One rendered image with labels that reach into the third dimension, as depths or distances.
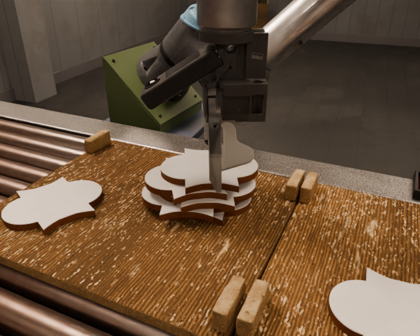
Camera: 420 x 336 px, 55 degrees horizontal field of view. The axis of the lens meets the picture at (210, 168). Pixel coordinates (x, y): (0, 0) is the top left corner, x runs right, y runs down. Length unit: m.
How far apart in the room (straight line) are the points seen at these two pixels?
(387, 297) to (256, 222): 0.20
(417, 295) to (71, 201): 0.47
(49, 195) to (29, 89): 3.61
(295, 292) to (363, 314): 0.07
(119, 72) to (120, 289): 0.66
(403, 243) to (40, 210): 0.50
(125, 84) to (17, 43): 3.18
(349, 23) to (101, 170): 6.56
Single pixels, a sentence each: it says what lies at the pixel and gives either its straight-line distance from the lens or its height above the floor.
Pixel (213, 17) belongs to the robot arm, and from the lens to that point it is 0.50.
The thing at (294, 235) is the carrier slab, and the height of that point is 0.94.
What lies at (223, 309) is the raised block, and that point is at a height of 0.96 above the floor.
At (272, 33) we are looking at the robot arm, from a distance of 0.91.
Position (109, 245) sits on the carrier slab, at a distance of 0.55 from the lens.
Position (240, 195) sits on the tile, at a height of 0.97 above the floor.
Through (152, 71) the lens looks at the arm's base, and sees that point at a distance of 1.03.
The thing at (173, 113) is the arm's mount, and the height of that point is 0.91.
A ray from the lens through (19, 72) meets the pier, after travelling 4.25.
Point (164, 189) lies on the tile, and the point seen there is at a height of 0.98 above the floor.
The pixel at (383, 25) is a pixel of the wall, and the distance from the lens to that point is 7.11.
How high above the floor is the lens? 1.27
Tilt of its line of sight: 28 degrees down
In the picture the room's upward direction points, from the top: straight up
